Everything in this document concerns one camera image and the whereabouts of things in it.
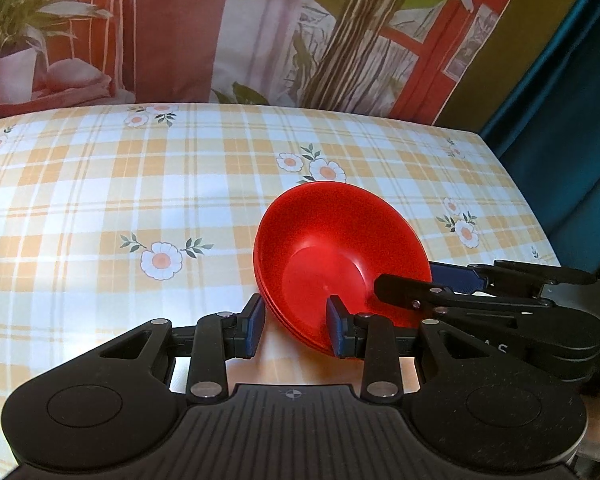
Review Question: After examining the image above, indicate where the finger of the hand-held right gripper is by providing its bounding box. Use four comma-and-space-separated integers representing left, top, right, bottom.
374, 273, 554, 319
428, 259, 598, 297

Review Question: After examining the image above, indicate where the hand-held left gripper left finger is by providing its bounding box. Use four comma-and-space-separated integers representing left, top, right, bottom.
99, 293, 267, 401

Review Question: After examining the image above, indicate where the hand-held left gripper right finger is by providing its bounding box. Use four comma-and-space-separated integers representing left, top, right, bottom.
326, 295, 486, 401

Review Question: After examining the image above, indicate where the red plastic bowl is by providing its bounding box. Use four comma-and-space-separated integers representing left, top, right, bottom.
253, 245, 366, 356
253, 183, 433, 351
257, 280, 363, 360

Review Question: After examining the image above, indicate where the teal curtain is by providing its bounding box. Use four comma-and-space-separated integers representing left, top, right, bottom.
480, 0, 600, 283

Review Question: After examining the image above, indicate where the checked floral tablecloth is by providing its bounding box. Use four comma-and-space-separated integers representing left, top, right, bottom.
0, 102, 563, 466

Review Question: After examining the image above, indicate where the printed plant backdrop cloth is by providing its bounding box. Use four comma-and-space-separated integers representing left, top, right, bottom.
0, 0, 595, 130

